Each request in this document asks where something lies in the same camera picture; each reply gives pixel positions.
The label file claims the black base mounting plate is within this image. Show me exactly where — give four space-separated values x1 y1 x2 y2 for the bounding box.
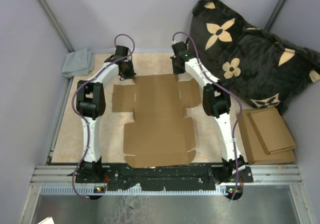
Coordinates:
74 162 253 192

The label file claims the grey folded cloth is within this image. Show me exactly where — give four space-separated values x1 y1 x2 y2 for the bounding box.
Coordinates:
61 48 94 78

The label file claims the white paper corner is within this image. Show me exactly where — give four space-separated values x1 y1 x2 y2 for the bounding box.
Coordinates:
37 216 55 224

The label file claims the small flat cardboard box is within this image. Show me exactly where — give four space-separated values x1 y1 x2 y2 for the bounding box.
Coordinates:
248 108 297 154

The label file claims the white slotted cable duct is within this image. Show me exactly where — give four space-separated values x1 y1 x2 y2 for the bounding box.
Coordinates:
39 183 243 196

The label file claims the brown cardboard box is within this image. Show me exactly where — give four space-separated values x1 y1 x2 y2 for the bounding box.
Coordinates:
112 74 202 168

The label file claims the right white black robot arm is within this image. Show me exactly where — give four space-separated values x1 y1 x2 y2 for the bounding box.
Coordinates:
171 41 246 184

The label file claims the large flat cardboard box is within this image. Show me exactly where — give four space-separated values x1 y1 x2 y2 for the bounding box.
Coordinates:
238 108 297 165

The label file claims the black floral plush cushion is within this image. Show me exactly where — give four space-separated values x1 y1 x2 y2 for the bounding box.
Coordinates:
189 0 320 113

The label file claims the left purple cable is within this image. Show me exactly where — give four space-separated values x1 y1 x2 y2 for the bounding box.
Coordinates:
71 34 136 201

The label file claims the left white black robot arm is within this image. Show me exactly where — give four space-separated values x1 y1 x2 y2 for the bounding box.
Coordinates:
72 46 136 183

